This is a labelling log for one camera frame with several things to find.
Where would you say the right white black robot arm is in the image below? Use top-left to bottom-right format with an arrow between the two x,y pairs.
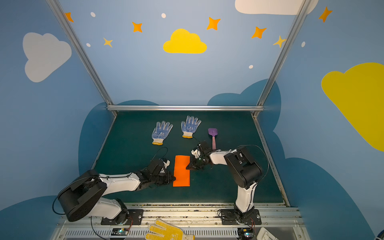
186,141 -> 263,226

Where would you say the right blue dotted work glove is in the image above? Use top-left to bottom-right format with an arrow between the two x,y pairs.
181,116 -> 202,139

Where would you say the purple pink spatula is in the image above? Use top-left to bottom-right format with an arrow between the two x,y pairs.
208,128 -> 218,150

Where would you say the aluminium rear frame bar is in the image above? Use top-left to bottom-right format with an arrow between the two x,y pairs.
107,105 -> 264,112

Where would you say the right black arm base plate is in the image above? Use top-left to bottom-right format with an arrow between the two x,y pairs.
218,208 -> 262,226

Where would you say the yellow dotted work glove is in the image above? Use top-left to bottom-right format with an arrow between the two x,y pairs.
145,219 -> 196,240

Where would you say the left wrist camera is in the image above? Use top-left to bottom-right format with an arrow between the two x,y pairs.
163,160 -> 171,169

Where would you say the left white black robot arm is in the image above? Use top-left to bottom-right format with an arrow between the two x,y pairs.
57,158 -> 176,225

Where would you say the left aluminium frame post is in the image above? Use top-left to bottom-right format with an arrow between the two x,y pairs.
46,0 -> 114,106

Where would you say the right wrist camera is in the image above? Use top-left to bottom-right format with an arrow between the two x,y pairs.
191,149 -> 201,159

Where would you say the green circuit board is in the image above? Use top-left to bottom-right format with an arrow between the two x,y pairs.
111,228 -> 130,236
237,228 -> 255,240

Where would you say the right aluminium frame post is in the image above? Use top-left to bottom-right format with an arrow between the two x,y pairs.
252,0 -> 312,120

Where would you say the orange square paper sheet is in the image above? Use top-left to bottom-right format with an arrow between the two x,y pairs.
173,155 -> 190,187

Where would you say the blue dotted work glove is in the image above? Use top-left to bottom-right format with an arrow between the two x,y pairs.
152,121 -> 173,146
181,116 -> 202,139

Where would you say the left green circuit board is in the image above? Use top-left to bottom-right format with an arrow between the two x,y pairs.
111,228 -> 130,236

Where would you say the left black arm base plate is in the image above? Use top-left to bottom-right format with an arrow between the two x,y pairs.
101,209 -> 144,226

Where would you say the right green circuit board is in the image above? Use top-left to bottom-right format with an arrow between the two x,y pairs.
237,228 -> 255,240

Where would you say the aluminium frame post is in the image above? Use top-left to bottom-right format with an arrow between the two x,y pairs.
252,0 -> 312,120
46,0 -> 114,106

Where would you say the white plastic object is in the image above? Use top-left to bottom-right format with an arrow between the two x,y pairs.
256,227 -> 279,240

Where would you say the left blue dotted work glove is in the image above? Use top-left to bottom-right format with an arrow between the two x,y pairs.
152,121 -> 173,146

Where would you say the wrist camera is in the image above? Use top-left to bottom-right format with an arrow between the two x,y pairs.
191,149 -> 201,159
163,160 -> 171,169

